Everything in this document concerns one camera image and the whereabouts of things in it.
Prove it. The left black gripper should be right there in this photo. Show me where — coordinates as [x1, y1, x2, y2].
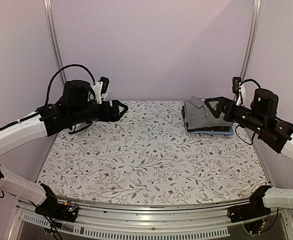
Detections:
[70, 99, 129, 126]

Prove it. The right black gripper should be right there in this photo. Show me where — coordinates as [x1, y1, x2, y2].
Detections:
[205, 96, 266, 135]

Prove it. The grey long sleeve shirt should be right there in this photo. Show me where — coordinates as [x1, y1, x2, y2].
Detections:
[183, 96, 234, 131]

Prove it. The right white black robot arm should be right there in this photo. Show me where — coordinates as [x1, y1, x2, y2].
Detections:
[204, 86, 293, 218]

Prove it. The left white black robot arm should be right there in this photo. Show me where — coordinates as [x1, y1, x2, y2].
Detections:
[0, 64, 128, 217]

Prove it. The folded light blue shirt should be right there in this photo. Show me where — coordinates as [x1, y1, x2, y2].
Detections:
[185, 129, 235, 136]

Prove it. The folded red plaid shirt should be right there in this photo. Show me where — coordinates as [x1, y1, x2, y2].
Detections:
[181, 107, 186, 124]

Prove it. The white plastic laundry basket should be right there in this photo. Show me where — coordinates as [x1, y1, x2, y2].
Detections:
[69, 121, 93, 135]

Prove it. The floral patterned tablecloth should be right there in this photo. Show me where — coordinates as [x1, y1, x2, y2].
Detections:
[37, 101, 269, 206]

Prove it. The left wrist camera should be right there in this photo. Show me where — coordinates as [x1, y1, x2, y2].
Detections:
[92, 76, 110, 105]

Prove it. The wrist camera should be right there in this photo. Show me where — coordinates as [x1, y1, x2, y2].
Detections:
[232, 76, 246, 106]
[92, 76, 110, 105]

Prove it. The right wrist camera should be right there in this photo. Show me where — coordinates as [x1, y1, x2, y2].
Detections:
[232, 76, 246, 106]

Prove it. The right aluminium frame post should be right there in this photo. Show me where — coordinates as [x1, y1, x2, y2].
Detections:
[240, 0, 262, 80]

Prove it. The aluminium frame post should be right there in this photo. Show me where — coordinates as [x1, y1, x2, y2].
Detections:
[240, 0, 262, 80]
[43, 0, 63, 70]

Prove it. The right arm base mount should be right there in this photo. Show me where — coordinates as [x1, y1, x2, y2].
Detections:
[227, 185, 271, 223]

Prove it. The aluminium front rail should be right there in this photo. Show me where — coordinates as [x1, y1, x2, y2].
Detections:
[8, 200, 293, 240]

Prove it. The left aluminium frame post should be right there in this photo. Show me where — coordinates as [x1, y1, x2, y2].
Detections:
[43, 0, 63, 70]

